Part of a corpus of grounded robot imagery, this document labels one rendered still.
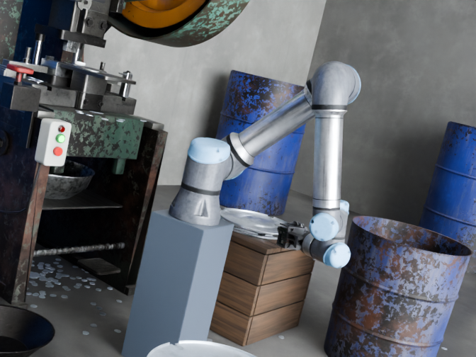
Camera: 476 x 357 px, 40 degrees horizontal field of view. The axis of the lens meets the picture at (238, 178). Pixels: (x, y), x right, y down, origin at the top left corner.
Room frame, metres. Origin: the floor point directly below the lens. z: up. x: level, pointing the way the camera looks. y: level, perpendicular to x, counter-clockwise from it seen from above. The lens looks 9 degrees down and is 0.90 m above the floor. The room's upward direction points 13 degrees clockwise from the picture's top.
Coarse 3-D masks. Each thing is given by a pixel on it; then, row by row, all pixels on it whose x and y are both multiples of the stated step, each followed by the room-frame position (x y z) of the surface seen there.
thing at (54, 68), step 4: (44, 60) 2.29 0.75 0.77; (52, 60) 2.29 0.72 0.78; (56, 60) 2.33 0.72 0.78; (44, 64) 2.29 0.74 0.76; (48, 64) 2.27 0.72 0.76; (52, 64) 2.26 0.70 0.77; (56, 64) 2.25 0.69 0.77; (48, 68) 2.27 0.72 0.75; (52, 68) 2.26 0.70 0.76; (56, 68) 2.25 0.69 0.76; (60, 68) 2.26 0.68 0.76; (64, 68) 2.27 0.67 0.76; (48, 72) 2.27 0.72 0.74; (52, 72) 2.26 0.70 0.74; (56, 72) 2.25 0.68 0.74; (60, 72) 2.26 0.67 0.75; (64, 72) 2.28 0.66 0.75; (68, 72) 2.29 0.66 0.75; (72, 72) 2.30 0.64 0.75; (64, 76) 2.28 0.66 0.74; (68, 76) 2.29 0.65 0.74
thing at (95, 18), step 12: (60, 0) 2.27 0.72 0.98; (84, 0) 2.24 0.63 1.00; (96, 0) 2.29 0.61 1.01; (108, 0) 2.33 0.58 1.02; (60, 12) 2.27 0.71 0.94; (72, 12) 2.23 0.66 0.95; (84, 12) 2.23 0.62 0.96; (96, 12) 2.26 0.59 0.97; (108, 12) 2.35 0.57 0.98; (48, 24) 2.30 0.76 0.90; (60, 24) 2.26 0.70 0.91; (72, 24) 2.23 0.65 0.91; (84, 24) 2.23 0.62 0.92; (96, 24) 2.27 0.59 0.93; (96, 36) 2.32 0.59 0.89
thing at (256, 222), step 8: (224, 216) 2.31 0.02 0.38; (232, 216) 2.34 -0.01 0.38; (240, 216) 2.37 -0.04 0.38; (248, 216) 2.38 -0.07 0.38; (256, 216) 2.44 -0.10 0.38; (264, 216) 2.47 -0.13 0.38; (240, 224) 2.25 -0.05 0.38; (248, 224) 2.28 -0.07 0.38; (256, 224) 2.29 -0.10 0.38; (264, 224) 2.31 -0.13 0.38; (272, 224) 2.34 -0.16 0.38; (264, 232) 2.20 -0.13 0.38; (272, 232) 2.24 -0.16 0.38
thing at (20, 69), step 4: (8, 64) 1.92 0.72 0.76; (12, 64) 1.92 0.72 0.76; (16, 64) 1.95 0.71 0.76; (8, 68) 1.92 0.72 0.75; (12, 68) 1.91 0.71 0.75; (16, 68) 1.90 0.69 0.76; (20, 68) 1.90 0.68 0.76; (24, 68) 1.91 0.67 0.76; (28, 68) 1.93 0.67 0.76; (16, 72) 1.93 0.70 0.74; (20, 72) 1.90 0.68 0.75; (24, 72) 1.91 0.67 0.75; (28, 72) 1.92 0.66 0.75; (32, 72) 1.93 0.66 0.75; (16, 76) 1.93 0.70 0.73; (20, 76) 1.93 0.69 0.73; (16, 80) 1.93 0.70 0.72; (20, 80) 1.93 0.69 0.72
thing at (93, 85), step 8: (64, 64) 2.23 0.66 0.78; (72, 64) 2.22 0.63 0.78; (80, 72) 2.21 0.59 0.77; (88, 72) 2.15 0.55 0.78; (96, 72) 2.18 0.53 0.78; (104, 72) 2.24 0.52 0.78; (72, 80) 2.23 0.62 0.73; (80, 80) 2.20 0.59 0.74; (88, 80) 2.20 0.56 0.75; (96, 80) 2.23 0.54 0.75; (104, 80) 2.25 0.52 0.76; (112, 80) 2.13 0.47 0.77; (120, 80) 2.15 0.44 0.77; (128, 80) 2.18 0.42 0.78; (72, 88) 2.22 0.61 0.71; (80, 88) 2.20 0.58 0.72; (88, 88) 2.20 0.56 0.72; (96, 88) 2.23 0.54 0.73; (104, 88) 2.26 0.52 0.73; (80, 96) 2.20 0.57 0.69; (88, 96) 2.21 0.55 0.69; (96, 96) 2.24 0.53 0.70; (80, 104) 2.19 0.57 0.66; (88, 104) 2.21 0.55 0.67; (96, 104) 2.24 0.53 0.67
